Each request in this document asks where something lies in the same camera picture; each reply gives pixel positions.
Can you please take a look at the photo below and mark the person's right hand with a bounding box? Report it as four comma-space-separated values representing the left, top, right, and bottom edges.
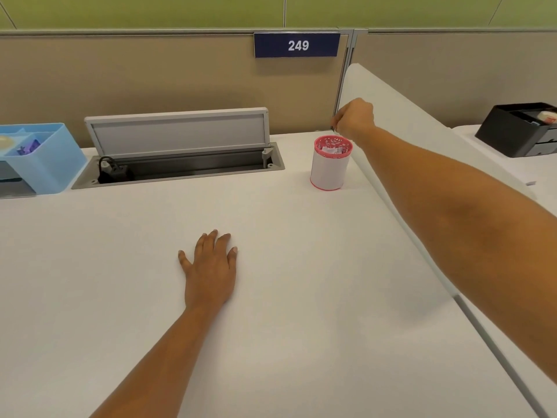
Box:
330, 98, 376, 142

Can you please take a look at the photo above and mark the person's left hand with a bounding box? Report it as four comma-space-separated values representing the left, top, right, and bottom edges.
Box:
177, 229, 238, 314

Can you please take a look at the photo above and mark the pink and white cup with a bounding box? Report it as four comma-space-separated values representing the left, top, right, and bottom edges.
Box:
309, 135, 353, 192

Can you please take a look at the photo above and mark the blue desk organizer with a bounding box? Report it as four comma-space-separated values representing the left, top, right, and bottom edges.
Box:
0, 122, 89, 200

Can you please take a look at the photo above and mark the person's left forearm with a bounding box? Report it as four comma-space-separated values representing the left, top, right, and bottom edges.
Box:
89, 302, 232, 418

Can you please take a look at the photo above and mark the person's right forearm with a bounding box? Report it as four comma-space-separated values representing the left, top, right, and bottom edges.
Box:
355, 125, 557, 384

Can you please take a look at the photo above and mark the black desk organizer box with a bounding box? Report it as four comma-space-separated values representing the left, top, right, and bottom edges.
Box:
474, 102, 557, 158

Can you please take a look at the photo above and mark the white side divider panel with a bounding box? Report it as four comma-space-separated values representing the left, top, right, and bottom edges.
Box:
335, 63, 538, 301

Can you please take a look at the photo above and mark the beige partition panel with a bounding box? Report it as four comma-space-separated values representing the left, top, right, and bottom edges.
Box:
352, 30, 557, 129
0, 34, 351, 149

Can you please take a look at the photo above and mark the blue number sign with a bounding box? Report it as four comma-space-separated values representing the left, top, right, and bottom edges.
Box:
254, 33, 341, 59

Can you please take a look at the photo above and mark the grey partition post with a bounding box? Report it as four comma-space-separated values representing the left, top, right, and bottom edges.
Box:
332, 29, 368, 122

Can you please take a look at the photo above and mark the black cable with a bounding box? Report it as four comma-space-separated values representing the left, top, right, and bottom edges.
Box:
97, 156, 133, 184

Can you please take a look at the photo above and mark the grey cable tray lid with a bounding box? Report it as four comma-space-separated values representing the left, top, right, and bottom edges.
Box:
71, 107, 286, 190

